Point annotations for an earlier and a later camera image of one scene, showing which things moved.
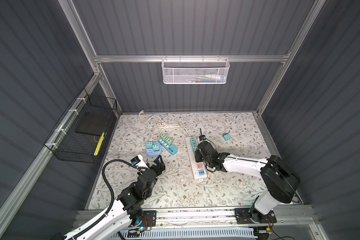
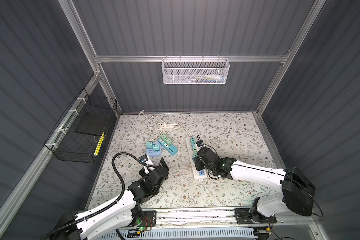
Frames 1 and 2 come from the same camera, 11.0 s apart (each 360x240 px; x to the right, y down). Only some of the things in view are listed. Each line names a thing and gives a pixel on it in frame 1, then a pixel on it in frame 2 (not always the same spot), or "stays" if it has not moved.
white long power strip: [198, 169] stays
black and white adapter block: [138, 161] to [144, 158]
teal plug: [194, 146] stays
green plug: [168, 141] stays
